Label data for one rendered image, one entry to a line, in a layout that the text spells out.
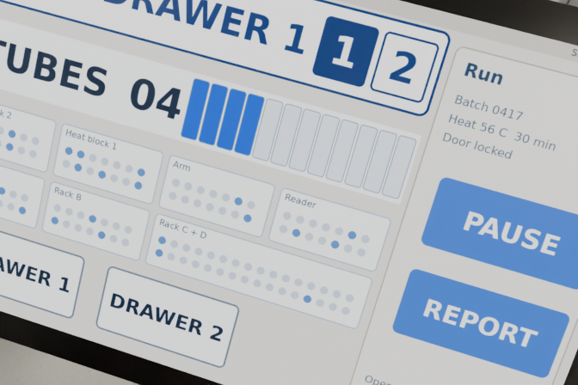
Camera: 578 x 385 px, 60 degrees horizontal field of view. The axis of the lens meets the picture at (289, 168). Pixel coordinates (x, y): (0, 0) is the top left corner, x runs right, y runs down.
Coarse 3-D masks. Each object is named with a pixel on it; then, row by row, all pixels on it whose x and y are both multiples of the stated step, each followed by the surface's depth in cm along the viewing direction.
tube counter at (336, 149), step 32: (160, 64) 32; (128, 96) 32; (160, 96) 32; (192, 96) 32; (224, 96) 31; (256, 96) 31; (160, 128) 32; (192, 128) 32; (224, 128) 32; (256, 128) 31; (288, 128) 31; (320, 128) 31; (352, 128) 31; (384, 128) 30; (256, 160) 32; (288, 160) 31; (320, 160) 31; (352, 160) 31; (384, 160) 31; (384, 192) 31
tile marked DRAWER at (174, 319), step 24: (120, 288) 34; (144, 288) 34; (168, 288) 33; (120, 312) 34; (144, 312) 34; (168, 312) 34; (192, 312) 33; (216, 312) 33; (120, 336) 34; (144, 336) 34; (168, 336) 34; (192, 336) 34; (216, 336) 33; (216, 360) 34
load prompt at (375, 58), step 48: (0, 0) 32; (48, 0) 32; (96, 0) 32; (144, 0) 31; (192, 0) 31; (240, 0) 30; (288, 0) 30; (192, 48) 31; (240, 48) 31; (288, 48) 30; (336, 48) 30; (384, 48) 30; (432, 48) 29; (384, 96) 30; (432, 96) 30
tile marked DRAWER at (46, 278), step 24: (0, 240) 35; (24, 240) 34; (0, 264) 35; (24, 264) 35; (48, 264) 34; (72, 264) 34; (0, 288) 35; (24, 288) 35; (48, 288) 35; (72, 288) 34; (48, 312) 35; (72, 312) 35
